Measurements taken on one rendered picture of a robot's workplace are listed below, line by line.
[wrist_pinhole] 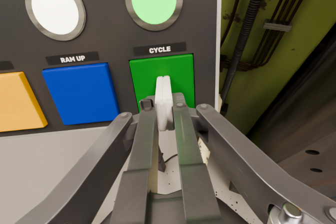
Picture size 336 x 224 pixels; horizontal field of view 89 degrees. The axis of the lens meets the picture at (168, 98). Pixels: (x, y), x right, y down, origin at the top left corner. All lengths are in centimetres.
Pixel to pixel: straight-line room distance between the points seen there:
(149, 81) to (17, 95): 16
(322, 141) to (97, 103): 43
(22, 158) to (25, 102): 140
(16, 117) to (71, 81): 9
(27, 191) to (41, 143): 32
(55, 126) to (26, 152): 139
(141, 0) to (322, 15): 39
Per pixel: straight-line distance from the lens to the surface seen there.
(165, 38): 20
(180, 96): 17
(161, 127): 15
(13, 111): 29
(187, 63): 20
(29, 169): 158
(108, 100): 22
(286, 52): 54
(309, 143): 49
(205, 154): 56
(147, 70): 20
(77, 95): 23
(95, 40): 21
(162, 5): 20
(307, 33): 51
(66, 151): 148
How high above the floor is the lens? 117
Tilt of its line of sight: 55 degrees down
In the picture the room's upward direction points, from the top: 7 degrees counter-clockwise
